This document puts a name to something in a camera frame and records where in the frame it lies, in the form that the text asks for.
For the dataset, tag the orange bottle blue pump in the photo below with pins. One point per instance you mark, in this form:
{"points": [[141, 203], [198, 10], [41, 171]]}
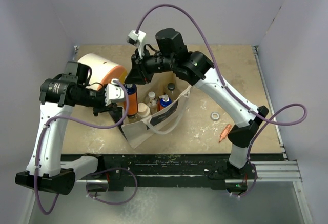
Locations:
{"points": [[164, 101]]}

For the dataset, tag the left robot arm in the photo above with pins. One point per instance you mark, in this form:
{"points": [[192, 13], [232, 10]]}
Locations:
{"points": [[58, 96]]}

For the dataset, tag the small clear bottle white cap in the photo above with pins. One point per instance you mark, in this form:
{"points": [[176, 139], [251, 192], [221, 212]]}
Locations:
{"points": [[152, 102]]}

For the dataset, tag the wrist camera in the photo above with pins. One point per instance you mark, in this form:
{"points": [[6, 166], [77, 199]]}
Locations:
{"points": [[138, 39], [114, 93]]}

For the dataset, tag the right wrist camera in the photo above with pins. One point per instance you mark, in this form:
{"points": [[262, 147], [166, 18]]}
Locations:
{"points": [[138, 39]]}

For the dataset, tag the white round container orange lid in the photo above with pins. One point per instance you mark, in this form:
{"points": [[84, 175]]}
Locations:
{"points": [[103, 70]]}

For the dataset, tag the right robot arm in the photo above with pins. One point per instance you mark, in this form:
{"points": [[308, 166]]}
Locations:
{"points": [[196, 69]]}

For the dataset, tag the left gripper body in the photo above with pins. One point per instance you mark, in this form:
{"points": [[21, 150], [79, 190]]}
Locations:
{"points": [[96, 100]]}

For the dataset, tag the clear square bottle dark cap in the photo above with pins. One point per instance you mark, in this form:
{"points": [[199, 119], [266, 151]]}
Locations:
{"points": [[171, 91]]}

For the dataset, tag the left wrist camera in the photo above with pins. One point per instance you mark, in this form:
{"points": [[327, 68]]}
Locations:
{"points": [[114, 93]]}

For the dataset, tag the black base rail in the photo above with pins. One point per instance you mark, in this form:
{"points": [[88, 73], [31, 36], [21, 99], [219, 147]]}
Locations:
{"points": [[172, 171]]}

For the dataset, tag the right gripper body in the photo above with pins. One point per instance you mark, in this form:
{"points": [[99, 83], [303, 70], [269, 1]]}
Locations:
{"points": [[150, 64]]}

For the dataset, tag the canvas tote bag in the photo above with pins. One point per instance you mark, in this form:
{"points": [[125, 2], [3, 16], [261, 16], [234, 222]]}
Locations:
{"points": [[161, 122]]}

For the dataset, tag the white bottle beige cap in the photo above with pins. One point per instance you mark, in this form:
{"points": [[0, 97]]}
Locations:
{"points": [[143, 110]]}

